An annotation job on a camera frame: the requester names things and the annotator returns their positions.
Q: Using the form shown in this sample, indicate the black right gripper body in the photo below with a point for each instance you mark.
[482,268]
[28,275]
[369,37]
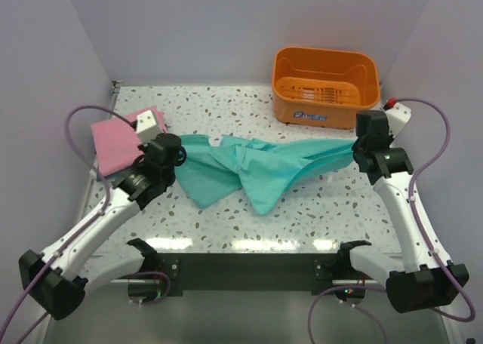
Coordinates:
[355,148]

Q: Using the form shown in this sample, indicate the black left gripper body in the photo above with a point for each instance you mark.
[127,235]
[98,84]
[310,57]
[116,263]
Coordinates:
[170,177]

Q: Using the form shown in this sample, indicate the mint green t-shirt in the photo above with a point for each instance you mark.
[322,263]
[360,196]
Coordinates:
[263,170]

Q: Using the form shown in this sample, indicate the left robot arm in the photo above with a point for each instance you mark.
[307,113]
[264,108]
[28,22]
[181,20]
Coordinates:
[51,277]

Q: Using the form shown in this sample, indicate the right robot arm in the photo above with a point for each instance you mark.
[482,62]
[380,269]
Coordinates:
[426,277]

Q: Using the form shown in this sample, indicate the folded pink t-shirt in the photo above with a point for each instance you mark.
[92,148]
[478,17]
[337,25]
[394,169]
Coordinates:
[131,118]

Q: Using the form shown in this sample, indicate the orange plastic basket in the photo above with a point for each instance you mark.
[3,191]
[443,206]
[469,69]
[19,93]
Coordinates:
[323,87]

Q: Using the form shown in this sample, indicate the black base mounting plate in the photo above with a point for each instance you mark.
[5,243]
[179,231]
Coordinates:
[306,272]

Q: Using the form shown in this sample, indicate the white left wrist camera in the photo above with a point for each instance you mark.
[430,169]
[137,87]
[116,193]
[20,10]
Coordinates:
[147,126]

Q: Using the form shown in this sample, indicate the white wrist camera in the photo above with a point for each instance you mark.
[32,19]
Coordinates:
[398,115]
[147,126]

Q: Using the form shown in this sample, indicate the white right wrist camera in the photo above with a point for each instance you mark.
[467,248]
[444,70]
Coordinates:
[398,115]

